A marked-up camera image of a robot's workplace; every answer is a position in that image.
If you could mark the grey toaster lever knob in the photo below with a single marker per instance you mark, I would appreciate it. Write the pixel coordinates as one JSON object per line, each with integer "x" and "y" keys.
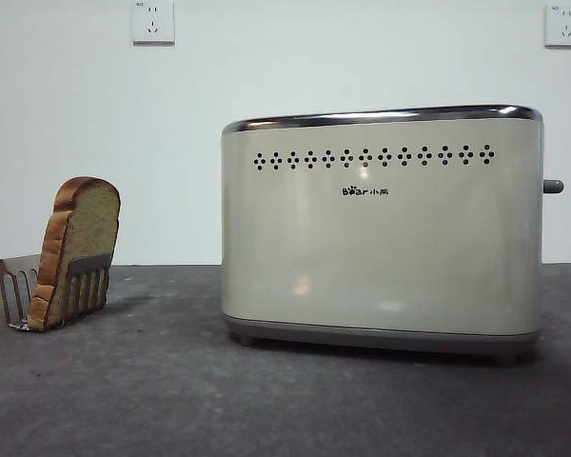
{"x": 554, "y": 186}

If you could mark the brown-crusted bread slice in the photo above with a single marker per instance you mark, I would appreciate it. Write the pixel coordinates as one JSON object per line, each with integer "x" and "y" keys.
{"x": 90, "y": 224}

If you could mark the white wall socket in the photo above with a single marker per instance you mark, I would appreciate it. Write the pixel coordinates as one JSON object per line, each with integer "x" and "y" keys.
{"x": 561, "y": 26}
{"x": 153, "y": 24}

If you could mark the cream two-slot toaster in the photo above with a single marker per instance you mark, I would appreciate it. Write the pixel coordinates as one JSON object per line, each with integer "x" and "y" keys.
{"x": 380, "y": 247}

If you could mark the slotted metal bread rack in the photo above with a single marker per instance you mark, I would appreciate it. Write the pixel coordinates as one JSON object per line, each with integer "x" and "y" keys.
{"x": 10, "y": 290}

